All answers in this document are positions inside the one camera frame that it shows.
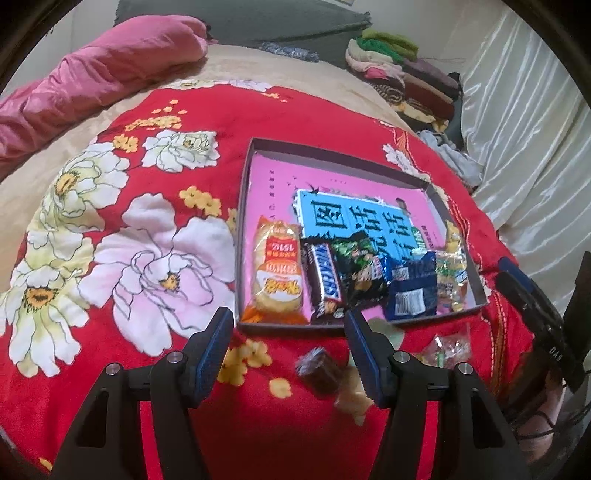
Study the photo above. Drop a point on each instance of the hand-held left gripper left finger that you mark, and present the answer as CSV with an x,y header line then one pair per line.
x,y
212,355

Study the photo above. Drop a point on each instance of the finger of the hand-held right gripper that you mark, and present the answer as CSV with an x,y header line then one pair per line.
x,y
510,266
521,295

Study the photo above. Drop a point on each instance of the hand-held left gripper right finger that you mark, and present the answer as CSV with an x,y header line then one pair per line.
x,y
364,355

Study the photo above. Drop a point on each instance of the pale yellow clear snack packet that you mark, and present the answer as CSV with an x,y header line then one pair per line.
x,y
353,397

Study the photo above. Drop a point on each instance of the small brown candy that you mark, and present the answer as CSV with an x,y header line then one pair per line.
x,y
318,371

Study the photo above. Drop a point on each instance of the blue snack packet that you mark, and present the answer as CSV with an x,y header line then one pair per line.
x,y
411,295

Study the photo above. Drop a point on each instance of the green and black snack packet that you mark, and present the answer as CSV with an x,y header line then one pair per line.
x,y
360,272

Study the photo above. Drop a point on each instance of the brown chocolate bar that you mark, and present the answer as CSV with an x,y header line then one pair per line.
x,y
323,281

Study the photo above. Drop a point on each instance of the clear bag of candies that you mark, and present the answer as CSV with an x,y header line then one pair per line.
x,y
450,348

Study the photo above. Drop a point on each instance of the orange rice cracker packet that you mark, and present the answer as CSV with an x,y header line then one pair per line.
x,y
277,277

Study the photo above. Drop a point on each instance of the pink shallow box tray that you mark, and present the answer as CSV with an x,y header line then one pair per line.
x,y
323,158

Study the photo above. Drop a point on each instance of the person's right hand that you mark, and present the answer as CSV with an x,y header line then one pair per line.
x,y
547,401

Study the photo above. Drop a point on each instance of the white and grey garment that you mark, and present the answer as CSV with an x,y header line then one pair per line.
x,y
457,157

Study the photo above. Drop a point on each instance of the white satin curtain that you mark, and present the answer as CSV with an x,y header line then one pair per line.
x,y
531,138

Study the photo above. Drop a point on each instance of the pink book with blue label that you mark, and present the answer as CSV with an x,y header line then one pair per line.
x,y
277,194

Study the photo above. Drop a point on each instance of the red floral blanket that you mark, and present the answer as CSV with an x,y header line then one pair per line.
x,y
161,184

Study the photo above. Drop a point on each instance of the pile of folded clothes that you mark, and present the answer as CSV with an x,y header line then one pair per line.
x,y
425,87

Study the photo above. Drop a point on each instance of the beige blanket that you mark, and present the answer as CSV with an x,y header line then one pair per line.
x,y
300,78

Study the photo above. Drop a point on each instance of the pink pillow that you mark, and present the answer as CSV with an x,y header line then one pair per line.
x,y
101,69

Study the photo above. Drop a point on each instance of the blue patterned cloth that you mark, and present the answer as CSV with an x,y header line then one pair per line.
x,y
291,51

